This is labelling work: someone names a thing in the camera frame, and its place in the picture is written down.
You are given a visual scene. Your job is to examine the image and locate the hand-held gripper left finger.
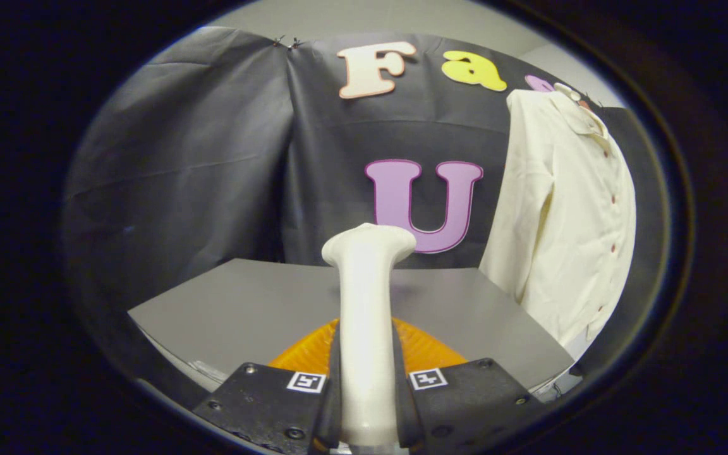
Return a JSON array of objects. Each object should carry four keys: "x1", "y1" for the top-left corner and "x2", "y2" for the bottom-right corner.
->
[{"x1": 192, "y1": 319, "x2": 343, "y2": 455}]

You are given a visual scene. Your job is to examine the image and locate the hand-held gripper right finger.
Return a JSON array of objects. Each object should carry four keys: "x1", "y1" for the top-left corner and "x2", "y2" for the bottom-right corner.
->
[{"x1": 391, "y1": 318, "x2": 551, "y2": 455}]

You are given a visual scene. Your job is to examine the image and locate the white garment steamer head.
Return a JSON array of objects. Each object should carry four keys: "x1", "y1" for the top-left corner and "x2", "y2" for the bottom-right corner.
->
[{"x1": 321, "y1": 222, "x2": 417, "y2": 448}]

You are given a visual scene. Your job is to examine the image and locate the cream button shirt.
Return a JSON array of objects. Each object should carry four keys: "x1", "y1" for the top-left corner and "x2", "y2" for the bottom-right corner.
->
[{"x1": 479, "y1": 88, "x2": 638, "y2": 355}]

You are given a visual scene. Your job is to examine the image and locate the grey cabinet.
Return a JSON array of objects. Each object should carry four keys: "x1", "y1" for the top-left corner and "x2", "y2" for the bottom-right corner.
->
[{"x1": 127, "y1": 258, "x2": 576, "y2": 396}]

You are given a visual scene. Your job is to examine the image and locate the black backdrop cloth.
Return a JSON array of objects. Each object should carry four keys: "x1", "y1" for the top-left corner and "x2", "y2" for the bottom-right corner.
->
[{"x1": 61, "y1": 27, "x2": 671, "y2": 380}]

